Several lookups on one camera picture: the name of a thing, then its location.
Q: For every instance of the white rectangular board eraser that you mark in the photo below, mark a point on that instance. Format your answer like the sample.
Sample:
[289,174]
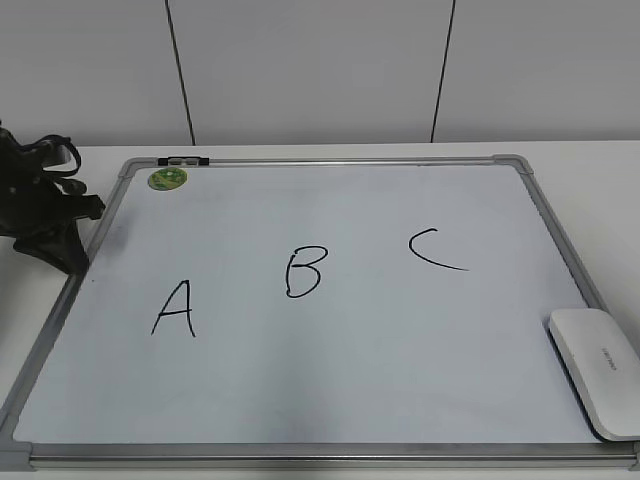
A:
[603,367]

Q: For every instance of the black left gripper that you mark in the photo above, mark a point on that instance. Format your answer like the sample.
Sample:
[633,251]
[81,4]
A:
[33,205]

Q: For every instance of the round green magnet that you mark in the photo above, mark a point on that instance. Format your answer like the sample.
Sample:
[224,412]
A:
[167,179]

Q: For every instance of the white board with grey frame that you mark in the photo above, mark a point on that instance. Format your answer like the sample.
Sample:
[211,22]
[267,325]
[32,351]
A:
[313,311]

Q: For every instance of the black grey marker clip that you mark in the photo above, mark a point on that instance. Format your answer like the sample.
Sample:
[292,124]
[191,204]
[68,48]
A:
[189,161]

